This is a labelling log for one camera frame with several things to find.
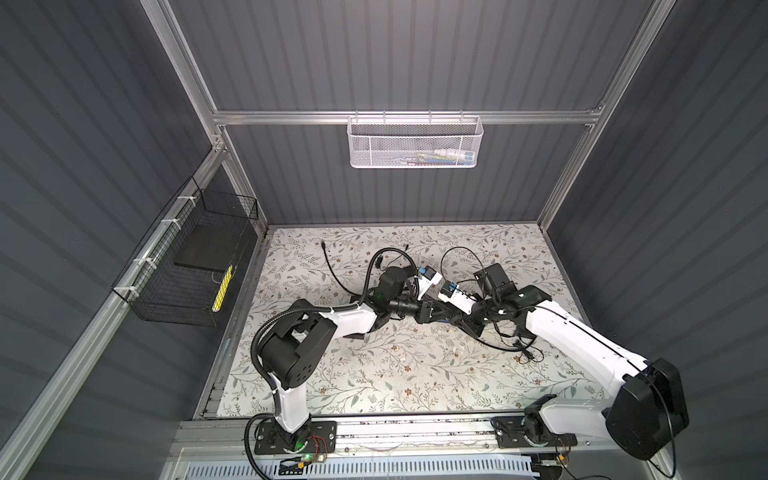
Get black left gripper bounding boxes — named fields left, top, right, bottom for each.
left=387, top=293, right=452, bottom=326

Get black network switch box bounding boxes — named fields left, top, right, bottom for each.
left=429, top=302, right=484, bottom=337

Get black power adapter with cable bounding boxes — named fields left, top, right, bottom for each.
left=513, top=337, right=545, bottom=364

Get long black cable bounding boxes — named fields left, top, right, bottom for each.
left=319, top=239, right=538, bottom=353

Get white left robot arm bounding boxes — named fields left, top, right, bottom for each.
left=243, top=247, right=443, bottom=479

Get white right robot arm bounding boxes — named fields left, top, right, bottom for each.
left=459, top=263, right=690, bottom=460

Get items in white basket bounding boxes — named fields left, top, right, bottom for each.
left=395, top=148, right=476, bottom=168

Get yellow striped tool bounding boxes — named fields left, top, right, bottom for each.
left=211, top=265, right=235, bottom=313

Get black foam pad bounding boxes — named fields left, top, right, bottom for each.
left=174, top=225, right=241, bottom=273

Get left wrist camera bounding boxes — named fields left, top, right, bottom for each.
left=417, top=266, right=443, bottom=299

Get small black adapter with cable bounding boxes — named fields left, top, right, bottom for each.
left=376, top=252, right=403, bottom=270

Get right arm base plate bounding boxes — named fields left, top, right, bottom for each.
left=490, top=415, right=578, bottom=448

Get white slotted cable duct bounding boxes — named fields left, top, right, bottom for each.
left=182, top=454, right=541, bottom=480

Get white wire mesh basket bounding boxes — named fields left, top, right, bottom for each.
left=346, top=115, right=484, bottom=169

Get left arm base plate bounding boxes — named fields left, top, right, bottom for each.
left=250, top=419, right=338, bottom=455

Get black wire wall basket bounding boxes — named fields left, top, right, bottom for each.
left=113, top=178, right=260, bottom=327

